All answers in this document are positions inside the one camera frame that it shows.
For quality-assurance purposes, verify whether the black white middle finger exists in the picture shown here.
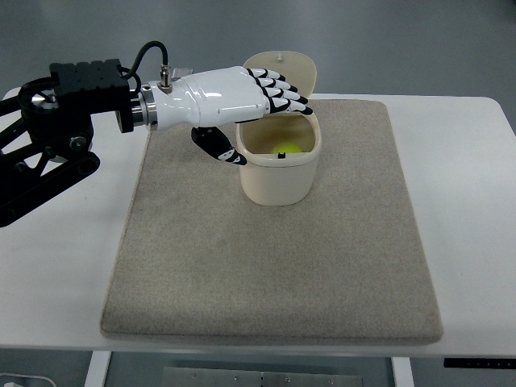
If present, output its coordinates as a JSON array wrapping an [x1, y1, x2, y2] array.
[[262, 87, 307, 104]]

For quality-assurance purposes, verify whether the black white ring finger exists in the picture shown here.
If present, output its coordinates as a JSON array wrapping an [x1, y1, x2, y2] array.
[[256, 77, 298, 93]]

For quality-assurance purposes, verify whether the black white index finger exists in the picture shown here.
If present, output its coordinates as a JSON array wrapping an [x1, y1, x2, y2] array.
[[266, 98, 313, 115]]

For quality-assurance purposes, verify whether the white table leg right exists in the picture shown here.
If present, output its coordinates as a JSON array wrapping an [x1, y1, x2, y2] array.
[[391, 357, 415, 387]]

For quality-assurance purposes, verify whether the grey metal plate under table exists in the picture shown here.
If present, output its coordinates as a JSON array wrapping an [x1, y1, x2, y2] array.
[[161, 367, 363, 387]]

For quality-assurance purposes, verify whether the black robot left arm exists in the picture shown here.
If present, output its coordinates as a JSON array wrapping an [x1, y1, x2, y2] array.
[[1, 40, 312, 226]]

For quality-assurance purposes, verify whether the yellow tennis ball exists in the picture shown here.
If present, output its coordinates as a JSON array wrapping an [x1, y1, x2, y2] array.
[[270, 142, 302, 156]]

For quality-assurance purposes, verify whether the black table control panel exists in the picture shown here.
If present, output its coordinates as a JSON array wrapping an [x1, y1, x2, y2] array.
[[443, 357, 516, 370]]

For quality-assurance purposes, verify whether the white table leg left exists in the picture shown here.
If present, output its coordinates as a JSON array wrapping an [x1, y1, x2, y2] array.
[[84, 351, 111, 387]]

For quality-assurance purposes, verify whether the white object on floor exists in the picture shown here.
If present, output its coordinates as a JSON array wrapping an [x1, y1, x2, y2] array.
[[1, 375, 56, 387]]

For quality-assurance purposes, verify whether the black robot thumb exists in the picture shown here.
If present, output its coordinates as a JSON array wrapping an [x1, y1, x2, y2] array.
[[191, 127, 248, 165]]

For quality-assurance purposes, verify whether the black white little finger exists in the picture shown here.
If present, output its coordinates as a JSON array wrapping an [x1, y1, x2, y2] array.
[[248, 69, 285, 81]]

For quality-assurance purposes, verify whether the clear plastic square on floor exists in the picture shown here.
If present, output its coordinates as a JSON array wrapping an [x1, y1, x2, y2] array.
[[172, 68, 193, 79]]

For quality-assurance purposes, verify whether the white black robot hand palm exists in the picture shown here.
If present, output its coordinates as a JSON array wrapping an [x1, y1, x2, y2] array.
[[139, 66, 269, 130]]

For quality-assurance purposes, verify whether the beige fabric mat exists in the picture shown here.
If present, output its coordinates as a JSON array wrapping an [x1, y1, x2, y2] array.
[[100, 99, 443, 345]]

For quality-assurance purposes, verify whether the white table leg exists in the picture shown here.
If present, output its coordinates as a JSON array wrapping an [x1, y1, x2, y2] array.
[[84, 351, 111, 387], [391, 357, 415, 387]]

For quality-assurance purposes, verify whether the beige bin with open lid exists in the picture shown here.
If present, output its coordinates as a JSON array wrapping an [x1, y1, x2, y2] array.
[[236, 51, 322, 206]]

